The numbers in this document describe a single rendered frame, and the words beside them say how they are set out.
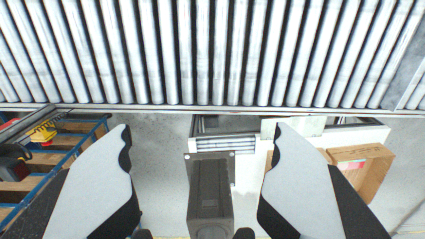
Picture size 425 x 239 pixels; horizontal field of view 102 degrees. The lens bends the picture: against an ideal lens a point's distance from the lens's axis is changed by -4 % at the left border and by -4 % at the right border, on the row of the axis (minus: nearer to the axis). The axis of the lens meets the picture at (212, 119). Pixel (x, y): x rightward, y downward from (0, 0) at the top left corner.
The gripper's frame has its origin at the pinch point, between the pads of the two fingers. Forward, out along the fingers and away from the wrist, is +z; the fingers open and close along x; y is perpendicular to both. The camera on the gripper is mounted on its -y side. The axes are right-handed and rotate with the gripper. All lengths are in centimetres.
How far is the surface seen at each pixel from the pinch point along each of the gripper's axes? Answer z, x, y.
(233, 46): 60, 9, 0
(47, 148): 97, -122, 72
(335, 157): 55, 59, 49
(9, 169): 27, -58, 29
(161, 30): 59, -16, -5
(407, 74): 56, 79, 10
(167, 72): 60, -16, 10
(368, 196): 56, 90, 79
